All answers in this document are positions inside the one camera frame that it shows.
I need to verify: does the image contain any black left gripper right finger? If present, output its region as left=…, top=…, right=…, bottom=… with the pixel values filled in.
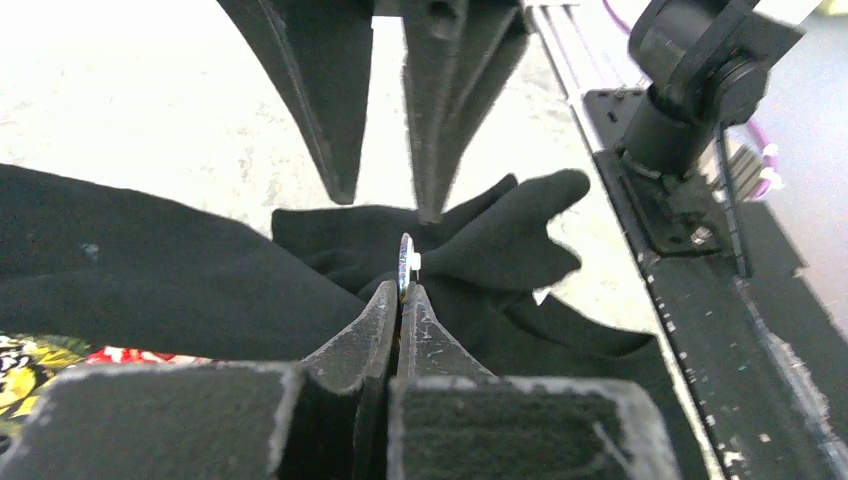
left=387, top=284, right=681, bottom=479

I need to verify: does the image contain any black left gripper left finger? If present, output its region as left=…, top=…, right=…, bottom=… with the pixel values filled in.
left=1, top=281, right=398, bottom=479

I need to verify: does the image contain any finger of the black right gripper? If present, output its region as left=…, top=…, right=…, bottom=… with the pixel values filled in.
left=219, top=0, right=373, bottom=205
left=400, top=1, right=529, bottom=223

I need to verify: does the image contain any black floral print t-shirt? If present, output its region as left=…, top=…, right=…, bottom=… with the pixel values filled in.
left=1, top=165, right=708, bottom=479

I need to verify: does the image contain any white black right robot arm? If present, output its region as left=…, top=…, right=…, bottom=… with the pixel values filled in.
left=222, top=0, right=801, bottom=223

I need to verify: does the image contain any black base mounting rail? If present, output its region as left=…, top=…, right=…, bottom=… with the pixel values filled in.
left=525, top=1, right=847, bottom=479

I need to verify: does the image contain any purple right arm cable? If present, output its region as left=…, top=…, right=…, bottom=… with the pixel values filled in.
left=600, top=0, right=783, bottom=200

